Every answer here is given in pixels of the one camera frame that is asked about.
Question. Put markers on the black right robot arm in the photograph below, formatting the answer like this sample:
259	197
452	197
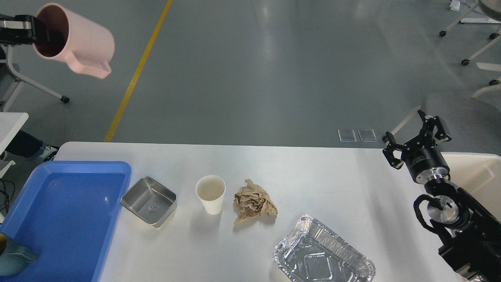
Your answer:
470	234

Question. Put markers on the aluminium foil tray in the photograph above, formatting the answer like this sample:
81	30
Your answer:
312	252

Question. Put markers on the floor socket plate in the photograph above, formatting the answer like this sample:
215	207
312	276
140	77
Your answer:
367	135
347	136

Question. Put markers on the left floor socket plate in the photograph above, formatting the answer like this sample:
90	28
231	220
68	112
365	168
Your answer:
347	136

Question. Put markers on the pink mug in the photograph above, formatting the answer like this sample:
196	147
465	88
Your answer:
87	47

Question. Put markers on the white side table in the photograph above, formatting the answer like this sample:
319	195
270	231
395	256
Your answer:
10	124

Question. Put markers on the white paper cup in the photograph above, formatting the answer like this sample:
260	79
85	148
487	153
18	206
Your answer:
210	190

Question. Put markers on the seated person in jeans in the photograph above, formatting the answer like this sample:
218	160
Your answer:
29	147

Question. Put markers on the beige plastic bin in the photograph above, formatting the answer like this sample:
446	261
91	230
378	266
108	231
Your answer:
480	175

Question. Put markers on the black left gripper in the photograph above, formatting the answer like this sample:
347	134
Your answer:
9	34

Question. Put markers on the right floor socket plate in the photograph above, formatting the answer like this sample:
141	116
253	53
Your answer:
367	135

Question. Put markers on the crumpled brown paper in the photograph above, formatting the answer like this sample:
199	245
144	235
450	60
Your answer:
252	201

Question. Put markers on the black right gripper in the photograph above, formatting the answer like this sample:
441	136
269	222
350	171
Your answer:
423	159

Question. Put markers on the blue plastic tray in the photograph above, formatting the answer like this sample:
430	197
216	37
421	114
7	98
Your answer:
66	212

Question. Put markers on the teal ceramic mug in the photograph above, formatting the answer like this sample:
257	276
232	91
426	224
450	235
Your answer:
14	257

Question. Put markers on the grey office chair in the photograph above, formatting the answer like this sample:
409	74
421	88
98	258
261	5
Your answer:
475	126

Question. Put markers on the square stainless steel dish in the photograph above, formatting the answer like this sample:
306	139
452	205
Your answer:
150	201

